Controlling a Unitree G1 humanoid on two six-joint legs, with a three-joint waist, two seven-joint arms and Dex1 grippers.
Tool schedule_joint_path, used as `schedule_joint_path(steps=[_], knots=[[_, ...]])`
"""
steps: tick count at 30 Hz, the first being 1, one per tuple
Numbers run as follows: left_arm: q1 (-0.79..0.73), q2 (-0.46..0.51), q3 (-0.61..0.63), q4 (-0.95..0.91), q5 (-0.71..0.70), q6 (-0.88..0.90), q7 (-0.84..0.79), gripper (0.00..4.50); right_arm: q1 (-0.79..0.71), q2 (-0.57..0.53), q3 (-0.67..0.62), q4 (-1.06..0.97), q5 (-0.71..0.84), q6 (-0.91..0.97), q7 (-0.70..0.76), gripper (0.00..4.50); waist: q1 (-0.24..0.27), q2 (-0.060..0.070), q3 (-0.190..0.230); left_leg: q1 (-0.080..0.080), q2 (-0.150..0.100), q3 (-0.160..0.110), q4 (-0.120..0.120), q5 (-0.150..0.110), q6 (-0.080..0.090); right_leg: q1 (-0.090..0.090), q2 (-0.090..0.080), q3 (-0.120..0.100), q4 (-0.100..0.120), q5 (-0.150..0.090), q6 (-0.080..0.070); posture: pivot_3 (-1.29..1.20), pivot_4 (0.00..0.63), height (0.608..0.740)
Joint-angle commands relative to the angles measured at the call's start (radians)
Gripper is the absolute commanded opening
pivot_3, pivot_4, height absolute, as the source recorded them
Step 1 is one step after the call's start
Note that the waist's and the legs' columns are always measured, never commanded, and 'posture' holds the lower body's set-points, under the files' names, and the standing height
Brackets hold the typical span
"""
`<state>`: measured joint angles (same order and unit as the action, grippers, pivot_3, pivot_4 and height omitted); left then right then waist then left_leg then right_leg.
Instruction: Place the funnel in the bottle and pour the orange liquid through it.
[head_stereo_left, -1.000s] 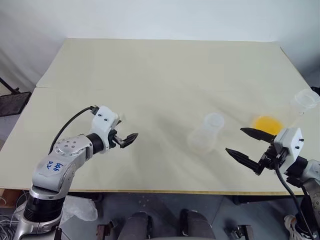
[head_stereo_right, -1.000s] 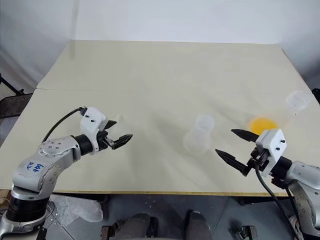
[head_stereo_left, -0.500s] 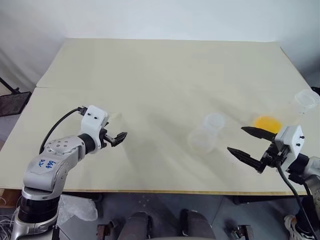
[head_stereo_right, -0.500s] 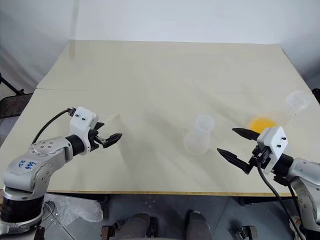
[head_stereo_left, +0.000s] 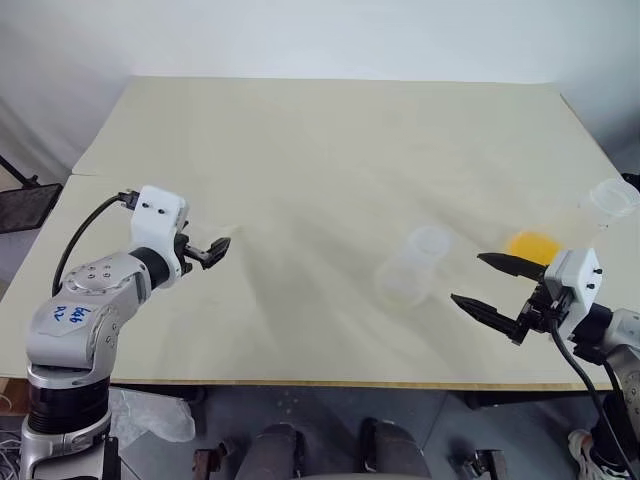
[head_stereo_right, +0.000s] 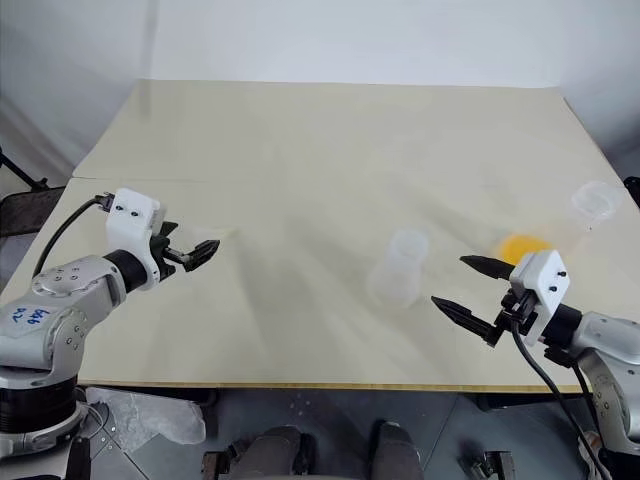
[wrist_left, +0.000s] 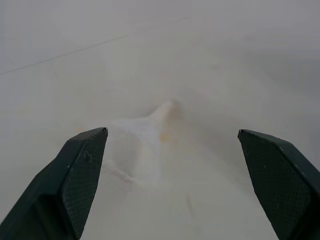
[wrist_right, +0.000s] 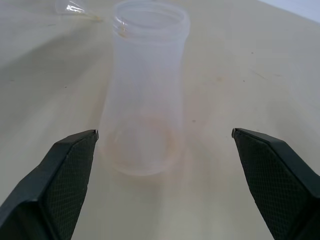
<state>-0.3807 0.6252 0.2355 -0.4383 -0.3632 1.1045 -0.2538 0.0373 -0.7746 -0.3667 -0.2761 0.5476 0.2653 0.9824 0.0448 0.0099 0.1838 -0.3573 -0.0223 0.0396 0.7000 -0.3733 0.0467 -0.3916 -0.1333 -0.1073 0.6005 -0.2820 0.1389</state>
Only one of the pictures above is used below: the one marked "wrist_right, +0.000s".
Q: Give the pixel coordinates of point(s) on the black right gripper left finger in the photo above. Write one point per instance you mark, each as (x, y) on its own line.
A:
(55, 182)

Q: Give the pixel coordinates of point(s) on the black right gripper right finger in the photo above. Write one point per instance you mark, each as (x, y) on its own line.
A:
(275, 182)

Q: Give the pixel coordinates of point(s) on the translucent white plastic bottle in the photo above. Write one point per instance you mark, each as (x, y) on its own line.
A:
(147, 100)

